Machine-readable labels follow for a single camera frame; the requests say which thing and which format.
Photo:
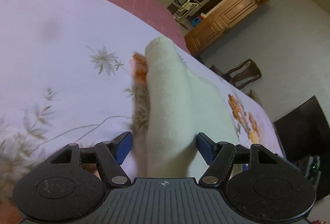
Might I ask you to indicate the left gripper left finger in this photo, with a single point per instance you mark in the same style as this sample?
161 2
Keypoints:
110 156

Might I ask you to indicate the floral lilac bed sheet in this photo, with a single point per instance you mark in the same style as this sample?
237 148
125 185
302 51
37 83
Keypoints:
45 46

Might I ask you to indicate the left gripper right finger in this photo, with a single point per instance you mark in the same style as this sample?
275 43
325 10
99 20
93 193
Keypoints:
219 158

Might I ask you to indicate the brown wooden door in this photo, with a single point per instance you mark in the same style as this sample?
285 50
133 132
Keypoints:
218 23

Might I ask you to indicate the person's left hand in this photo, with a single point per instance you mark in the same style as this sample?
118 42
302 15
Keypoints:
117 100

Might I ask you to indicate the white small cloth garment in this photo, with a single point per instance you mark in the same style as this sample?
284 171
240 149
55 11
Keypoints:
181 106

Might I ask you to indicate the dark wooden chair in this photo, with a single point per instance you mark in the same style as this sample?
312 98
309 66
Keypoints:
242 75

